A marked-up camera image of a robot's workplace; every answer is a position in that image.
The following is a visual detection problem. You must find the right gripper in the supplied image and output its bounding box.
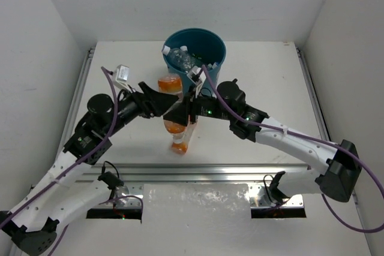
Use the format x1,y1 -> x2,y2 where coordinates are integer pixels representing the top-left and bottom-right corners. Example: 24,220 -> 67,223
164,83 -> 234,125

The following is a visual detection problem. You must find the orange drink bottle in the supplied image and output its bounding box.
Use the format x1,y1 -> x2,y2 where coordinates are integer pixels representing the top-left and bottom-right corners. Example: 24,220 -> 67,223
157,74 -> 188,144
170,122 -> 197,155

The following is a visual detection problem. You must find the clear bottle white cap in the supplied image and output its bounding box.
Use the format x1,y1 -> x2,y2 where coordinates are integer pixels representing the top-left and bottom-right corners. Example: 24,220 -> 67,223
161,46 -> 185,72

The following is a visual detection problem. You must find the green plastic bottle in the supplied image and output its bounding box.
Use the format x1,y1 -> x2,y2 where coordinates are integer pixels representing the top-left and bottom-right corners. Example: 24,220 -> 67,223
192,53 -> 202,60

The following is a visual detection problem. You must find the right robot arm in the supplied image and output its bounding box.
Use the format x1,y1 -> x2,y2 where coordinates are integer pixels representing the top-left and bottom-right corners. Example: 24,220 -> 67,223
164,80 -> 362,206

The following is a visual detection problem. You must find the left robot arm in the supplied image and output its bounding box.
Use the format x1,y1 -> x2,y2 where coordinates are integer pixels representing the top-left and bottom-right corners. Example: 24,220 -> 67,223
1,82 -> 178,255

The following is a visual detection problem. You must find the teal plastic bin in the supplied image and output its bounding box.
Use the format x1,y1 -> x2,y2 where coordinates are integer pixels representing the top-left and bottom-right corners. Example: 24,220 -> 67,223
162,28 -> 226,95

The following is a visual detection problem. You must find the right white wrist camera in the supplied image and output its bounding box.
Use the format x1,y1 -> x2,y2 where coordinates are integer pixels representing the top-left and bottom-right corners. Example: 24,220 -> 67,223
187,66 -> 206,88

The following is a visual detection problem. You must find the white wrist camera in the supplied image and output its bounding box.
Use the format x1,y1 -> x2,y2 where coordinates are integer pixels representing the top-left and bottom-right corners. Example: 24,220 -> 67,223
112,65 -> 130,86
187,66 -> 206,88

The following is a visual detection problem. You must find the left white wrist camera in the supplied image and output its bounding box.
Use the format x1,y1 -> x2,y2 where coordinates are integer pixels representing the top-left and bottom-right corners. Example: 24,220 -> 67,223
112,65 -> 130,86

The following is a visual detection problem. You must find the aluminium front rail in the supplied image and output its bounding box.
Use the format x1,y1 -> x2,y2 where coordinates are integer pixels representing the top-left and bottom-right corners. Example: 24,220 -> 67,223
76,164 -> 320,213

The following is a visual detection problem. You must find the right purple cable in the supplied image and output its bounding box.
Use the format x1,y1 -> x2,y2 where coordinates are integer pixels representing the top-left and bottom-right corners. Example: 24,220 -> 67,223
200,64 -> 384,233

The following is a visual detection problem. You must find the purple cable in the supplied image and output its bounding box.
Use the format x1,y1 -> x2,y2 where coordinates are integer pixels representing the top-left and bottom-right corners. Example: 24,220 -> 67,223
200,64 -> 384,233
0,66 -> 145,256

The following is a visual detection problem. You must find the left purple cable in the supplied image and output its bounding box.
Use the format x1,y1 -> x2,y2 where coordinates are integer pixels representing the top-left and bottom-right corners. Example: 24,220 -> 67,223
0,66 -> 145,256

